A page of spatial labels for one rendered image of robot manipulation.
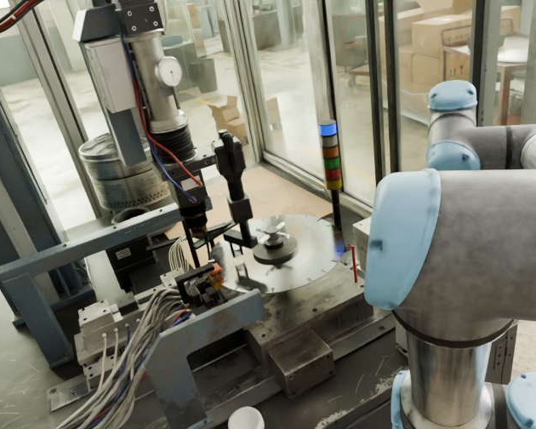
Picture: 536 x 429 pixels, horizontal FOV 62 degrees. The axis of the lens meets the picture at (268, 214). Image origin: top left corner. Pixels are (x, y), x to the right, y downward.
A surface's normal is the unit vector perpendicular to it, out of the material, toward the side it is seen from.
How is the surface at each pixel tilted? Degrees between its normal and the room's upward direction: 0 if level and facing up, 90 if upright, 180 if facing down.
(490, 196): 24
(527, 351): 0
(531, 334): 0
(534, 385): 8
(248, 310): 90
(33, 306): 90
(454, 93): 15
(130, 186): 90
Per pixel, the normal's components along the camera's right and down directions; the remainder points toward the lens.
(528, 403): -0.04, -0.86
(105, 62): 0.45, 0.36
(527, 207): -0.32, -0.43
